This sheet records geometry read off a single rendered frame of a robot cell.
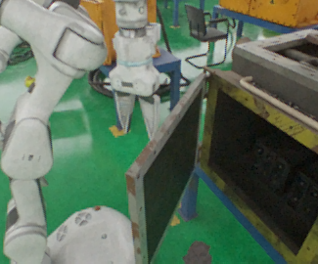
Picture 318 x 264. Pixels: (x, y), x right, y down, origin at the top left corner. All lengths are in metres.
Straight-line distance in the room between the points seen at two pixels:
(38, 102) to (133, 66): 0.44
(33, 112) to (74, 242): 0.98
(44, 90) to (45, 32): 0.30
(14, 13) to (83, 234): 1.31
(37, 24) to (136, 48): 0.21
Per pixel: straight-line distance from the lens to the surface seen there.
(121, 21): 0.51
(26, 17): 0.62
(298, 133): 0.94
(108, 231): 1.70
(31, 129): 0.89
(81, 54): 0.61
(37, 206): 1.18
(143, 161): 0.71
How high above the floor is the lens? 1.71
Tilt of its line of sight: 35 degrees down
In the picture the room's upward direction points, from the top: straight up
